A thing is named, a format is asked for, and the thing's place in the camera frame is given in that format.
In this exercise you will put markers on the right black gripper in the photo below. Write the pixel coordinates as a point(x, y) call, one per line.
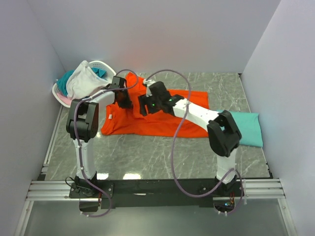
point(144, 100)

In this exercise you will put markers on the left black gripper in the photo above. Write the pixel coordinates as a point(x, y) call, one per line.
point(128, 103)

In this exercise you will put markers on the orange t shirt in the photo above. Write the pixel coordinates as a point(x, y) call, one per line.
point(130, 121)

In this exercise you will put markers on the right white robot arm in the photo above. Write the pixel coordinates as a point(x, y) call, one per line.
point(223, 132)

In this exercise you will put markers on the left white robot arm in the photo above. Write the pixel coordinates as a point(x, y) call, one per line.
point(82, 125)

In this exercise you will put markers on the white plastic laundry basket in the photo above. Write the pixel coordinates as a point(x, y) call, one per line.
point(97, 64)

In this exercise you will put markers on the white t shirt in basket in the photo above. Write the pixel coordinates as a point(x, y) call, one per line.
point(84, 82)

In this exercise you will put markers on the pink t shirt in basket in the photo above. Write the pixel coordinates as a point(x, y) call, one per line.
point(63, 100)

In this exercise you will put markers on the teal t shirt in basket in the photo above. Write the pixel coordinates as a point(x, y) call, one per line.
point(61, 83)

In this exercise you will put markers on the folded teal t shirt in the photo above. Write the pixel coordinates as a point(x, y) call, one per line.
point(249, 127)

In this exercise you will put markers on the aluminium frame rail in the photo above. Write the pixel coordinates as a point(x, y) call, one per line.
point(124, 157)

